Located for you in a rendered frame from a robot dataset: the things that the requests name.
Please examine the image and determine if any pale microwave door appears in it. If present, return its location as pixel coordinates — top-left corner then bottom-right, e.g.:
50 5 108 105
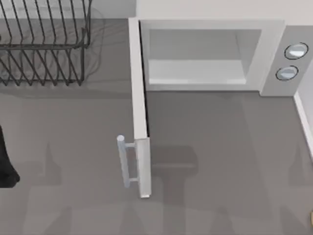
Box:
128 17 152 199

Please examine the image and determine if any pale microwave oven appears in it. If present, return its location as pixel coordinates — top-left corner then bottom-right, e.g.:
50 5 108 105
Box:
135 0 313 96

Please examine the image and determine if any round silver knob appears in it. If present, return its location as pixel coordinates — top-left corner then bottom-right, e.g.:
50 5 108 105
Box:
275 65 299 82
284 42 309 60

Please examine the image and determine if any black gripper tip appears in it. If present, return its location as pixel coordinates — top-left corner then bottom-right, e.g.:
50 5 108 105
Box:
0 125 21 188

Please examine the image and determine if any dark wire dish rack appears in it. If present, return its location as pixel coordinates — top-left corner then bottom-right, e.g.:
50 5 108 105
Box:
0 0 93 87

